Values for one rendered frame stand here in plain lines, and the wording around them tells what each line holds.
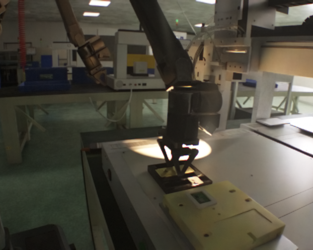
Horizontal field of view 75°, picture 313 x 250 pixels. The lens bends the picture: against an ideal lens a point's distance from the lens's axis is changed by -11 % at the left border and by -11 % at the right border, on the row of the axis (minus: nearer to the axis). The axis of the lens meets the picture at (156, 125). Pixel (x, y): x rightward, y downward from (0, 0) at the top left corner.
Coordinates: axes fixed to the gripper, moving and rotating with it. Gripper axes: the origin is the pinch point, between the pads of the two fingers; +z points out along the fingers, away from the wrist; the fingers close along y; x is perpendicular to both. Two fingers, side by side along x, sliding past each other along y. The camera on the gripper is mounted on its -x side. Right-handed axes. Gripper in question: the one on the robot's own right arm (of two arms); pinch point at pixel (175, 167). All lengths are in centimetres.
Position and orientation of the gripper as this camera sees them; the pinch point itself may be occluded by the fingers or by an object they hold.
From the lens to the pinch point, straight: 58.6
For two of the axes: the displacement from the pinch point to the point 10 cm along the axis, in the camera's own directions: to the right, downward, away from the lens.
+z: -0.4, 9.6, 2.9
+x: -9.2, 0.7, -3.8
